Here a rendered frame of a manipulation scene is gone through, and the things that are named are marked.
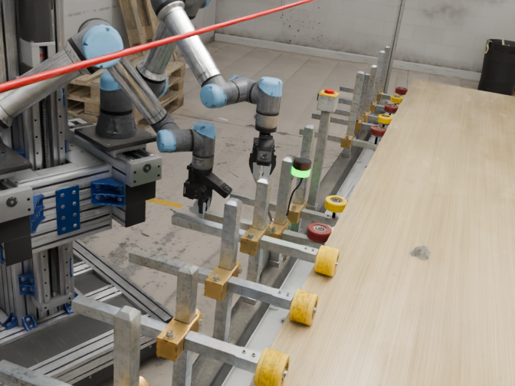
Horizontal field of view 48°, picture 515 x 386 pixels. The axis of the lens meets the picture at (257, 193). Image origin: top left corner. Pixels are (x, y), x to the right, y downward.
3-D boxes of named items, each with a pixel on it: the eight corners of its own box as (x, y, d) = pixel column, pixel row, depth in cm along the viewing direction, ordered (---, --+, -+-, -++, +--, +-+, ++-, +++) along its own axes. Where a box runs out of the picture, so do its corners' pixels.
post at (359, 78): (342, 158, 316) (357, 70, 295) (342, 155, 319) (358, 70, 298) (348, 158, 315) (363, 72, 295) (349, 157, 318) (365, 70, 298)
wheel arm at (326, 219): (228, 202, 228) (229, 192, 226) (231, 199, 231) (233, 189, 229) (336, 229, 216) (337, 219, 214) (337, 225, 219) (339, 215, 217)
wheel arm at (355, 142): (298, 135, 315) (299, 128, 313) (300, 134, 318) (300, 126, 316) (377, 152, 304) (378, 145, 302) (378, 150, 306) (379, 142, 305)
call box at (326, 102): (316, 111, 231) (319, 93, 228) (319, 107, 238) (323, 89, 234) (332, 115, 230) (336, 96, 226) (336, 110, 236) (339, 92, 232)
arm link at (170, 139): (152, 145, 196) (184, 143, 200) (160, 157, 187) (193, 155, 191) (153, 122, 193) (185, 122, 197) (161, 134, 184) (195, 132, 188)
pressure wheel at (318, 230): (300, 259, 194) (305, 228, 189) (306, 248, 201) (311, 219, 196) (323, 265, 192) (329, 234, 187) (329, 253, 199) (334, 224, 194)
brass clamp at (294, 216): (283, 220, 219) (284, 208, 217) (293, 207, 230) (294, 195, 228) (298, 224, 217) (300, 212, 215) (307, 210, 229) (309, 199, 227)
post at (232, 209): (211, 351, 164) (224, 200, 144) (216, 344, 167) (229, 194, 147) (222, 355, 163) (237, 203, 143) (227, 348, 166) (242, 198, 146)
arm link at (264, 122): (280, 117, 183) (254, 115, 183) (277, 131, 185) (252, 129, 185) (278, 110, 190) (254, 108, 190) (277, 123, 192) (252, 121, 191)
